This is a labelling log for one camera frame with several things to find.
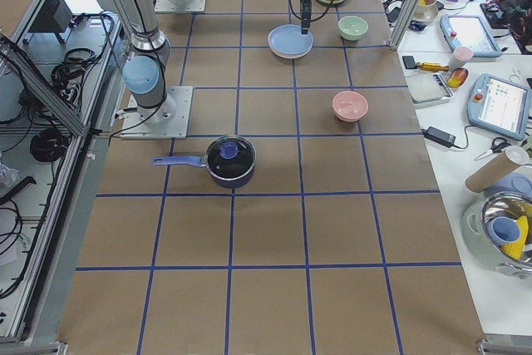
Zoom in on white kitchen scale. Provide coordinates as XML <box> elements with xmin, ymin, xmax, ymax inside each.
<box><xmin>406</xmin><ymin>73</ymin><xmax>454</xmax><ymax>108</ymax></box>

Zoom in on steel mixing bowl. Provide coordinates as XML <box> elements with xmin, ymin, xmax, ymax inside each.
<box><xmin>481</xmin><ymin>192</ymin><xmax>531</xmax><ymax>279</ymax></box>

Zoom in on cardboard tube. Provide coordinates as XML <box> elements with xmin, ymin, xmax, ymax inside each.
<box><xmin>465</xmin><ymin>145</ymin><xmax>530</xmax><ymax>193</ymax></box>

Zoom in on near teach pendant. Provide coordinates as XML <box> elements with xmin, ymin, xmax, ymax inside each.
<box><xmin>466</xmin><ymin>74</ymin><xmax>531</xmax><ymax>141</ymax></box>

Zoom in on far teach pendant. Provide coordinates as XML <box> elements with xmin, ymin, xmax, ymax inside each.
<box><xmin>439</xmin><ymin>15</ymin><xmax>502</xmax><ymax>58</ymax></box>

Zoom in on white cup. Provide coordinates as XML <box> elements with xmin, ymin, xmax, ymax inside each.
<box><xmin>448</xmin><ymin>46</ymin><xmax>474</xmax><ymax>71</ymax></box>

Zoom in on blue plate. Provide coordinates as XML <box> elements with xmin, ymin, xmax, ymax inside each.
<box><xmin>268</xmin><ymin>24</ymin><xmax>314</xmax><ymax>54</ymax></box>

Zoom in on aluminium frame post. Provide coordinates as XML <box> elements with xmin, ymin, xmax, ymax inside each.
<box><xmin>387</xmin><ymin>0</ymin><xmax>440</xmax><ymax>51</ymax></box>

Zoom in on black power adapter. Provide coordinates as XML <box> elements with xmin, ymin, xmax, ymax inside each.
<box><xmin>421</xmin><ymin>126</ymin><xmax>456</xmax><ymax>148</ymax></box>

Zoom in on scissors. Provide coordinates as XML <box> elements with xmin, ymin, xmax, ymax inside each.
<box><xmin>475</xmin><ymin>136</ymin><xmax>510</xmax><ymax>160</ymax></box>

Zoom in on yellow handled tool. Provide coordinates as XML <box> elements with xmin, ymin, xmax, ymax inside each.
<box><xmin>416</xmin><ymin>62</ymin><xmax>449</xmax><ymax>72</ymax></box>

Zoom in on pink bowl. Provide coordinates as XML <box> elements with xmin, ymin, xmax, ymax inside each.
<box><xmin>332</xmin><ymin>91</ymin><xmax>369</xmax><ymax>122</ymax></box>

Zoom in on blue cup in bowl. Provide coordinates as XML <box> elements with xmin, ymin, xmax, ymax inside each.
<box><xmin>490</xmin><ymin>217</ymin><xmax>520</xmax><ymax>245</ymax></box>

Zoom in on green bowl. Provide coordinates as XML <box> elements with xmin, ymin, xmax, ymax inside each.
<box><xmin>337</xmin><ymin>16</ymin><xmax>369</xmax><ymax>41</ymax></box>

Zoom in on blue saucepan with lid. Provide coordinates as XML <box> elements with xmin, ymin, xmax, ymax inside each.
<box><xmin>152</xmin><ymin>135</ymin><xmax>257</xmax><ymax>189</ymax></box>

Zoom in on toy corn cob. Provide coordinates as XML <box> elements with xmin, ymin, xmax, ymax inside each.
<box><xmin>500</xmin><ymin>215</ymin><xmax>529</xmax><ymax>259</ymax></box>

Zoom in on pink plate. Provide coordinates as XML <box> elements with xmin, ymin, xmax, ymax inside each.
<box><xmin>270</xmin><ymin>48</ymin><xmax>312</xmax><ymax>60</ymax></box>

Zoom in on teach pendant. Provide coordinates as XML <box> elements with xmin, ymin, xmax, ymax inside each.
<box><xmin>466</xmin><ymin>74</ymin><xmax>531</xmax><ymax>141</ymax></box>
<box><xmin>439</xmin><ymin>15</ymin><xmax>502</xmax><ymax>58</ymax></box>

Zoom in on toy mango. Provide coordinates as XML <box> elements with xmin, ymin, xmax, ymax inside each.
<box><xmin>446</xmin><ymin>67</ymin><xmax>469</xmax><ymax>89</ymax></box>

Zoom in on white bowl with fruit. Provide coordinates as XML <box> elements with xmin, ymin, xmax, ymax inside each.
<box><xmin>413</xmin><ymin>0</ymin><xmax>437</xmax><ymax>21</ymax></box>

